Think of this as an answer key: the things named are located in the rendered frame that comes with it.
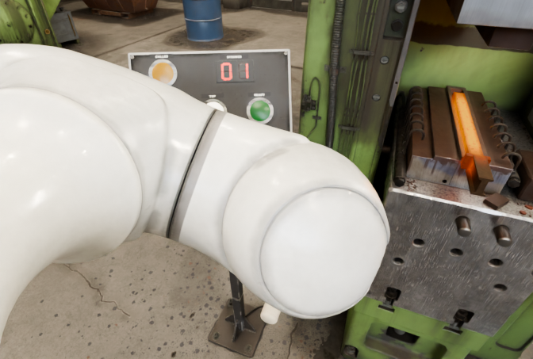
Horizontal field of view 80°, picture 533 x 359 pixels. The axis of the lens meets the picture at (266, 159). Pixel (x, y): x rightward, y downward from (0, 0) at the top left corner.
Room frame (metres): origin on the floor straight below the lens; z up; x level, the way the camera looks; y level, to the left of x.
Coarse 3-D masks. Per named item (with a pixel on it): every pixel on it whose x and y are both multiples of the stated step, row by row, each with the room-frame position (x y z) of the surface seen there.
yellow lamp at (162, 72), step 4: (156, 64) 0.65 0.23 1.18; (160, 64) 0.65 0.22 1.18; (164, 64) 0.65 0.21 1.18; (168, 64) 0.65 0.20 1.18; (156, 68) 0.64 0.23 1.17; (160, 68) 0.64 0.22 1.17; (164, 68) 0.64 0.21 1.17; (168, 68) 0.65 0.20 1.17; (152, 72) 0.64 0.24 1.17; (156, 72) 0.64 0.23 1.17; (160, 72) 0.64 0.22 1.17; (164, 72) 0.64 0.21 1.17; (168, 72) 0.64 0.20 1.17; (172, 72) 0.64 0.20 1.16; (152, 76) 0.64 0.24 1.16; (156, 76) 0.64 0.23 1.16; (160, 76) 0.64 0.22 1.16; (164, 76) 0.64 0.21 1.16; (168, 76) 0.64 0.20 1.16; (172, 76) 0.64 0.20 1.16; (160, 80) 0.63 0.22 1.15; (164, 80) 0.63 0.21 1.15; (168, 80) 0.63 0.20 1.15
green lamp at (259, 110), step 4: (252, 104) 0.62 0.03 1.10; (256, 104) 0.62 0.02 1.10; (260, 104) 0.62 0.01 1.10; (264, 104) 0.62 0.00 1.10; (252, 108) 0.62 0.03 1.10; (256, 108) 0.62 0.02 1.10; (260, 108) 0.62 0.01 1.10; (264, 108) 0.62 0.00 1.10; (268, 108) 0.62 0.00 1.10; (252, 112) 0.61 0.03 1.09; (256, 112) 0.61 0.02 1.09; (260, 112) 0.61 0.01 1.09; (264, 112) 0.61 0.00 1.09; (268, 112) 0.61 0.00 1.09; (252, 116) 0.61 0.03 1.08; (256, 116) 0.61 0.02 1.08; (260, 116) 0.61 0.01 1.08; (264, 116) 0.61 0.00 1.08; (268, 116) 0.61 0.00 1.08; (260, 120) 0.60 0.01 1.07
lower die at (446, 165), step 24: (432, 96) 0.90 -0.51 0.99; (480, 96) 0.90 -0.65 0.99; (432, 120) 0.75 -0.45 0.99; (456, 120) 0.73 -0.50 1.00; (480, 120) 0.75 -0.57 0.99; (408, 144) 0.70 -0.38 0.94; (432, 144) 0.64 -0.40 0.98; (456, 144) 0.63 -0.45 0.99; (408, 168) 0.60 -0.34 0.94; (432, 168) 0.59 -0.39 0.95; (456, 168) 0.57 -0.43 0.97; (504, 168) 0.54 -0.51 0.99
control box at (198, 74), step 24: (144, 72) 0.64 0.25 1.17; (192, 72) 0.65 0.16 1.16; (216, 72) 0.65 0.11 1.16; (240, 72) 0.65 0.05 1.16; (264, 72) 0.66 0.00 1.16; (288, 72) 0.66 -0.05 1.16; (192, 96) 0.62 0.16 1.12; (216, 96) 0.63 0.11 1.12; (240, 96) 0.63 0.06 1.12; (264, 96) 0.63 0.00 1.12; (288, 96) 0.64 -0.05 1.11; (264, 120) 0.60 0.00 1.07; (288, 120) 0.61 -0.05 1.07
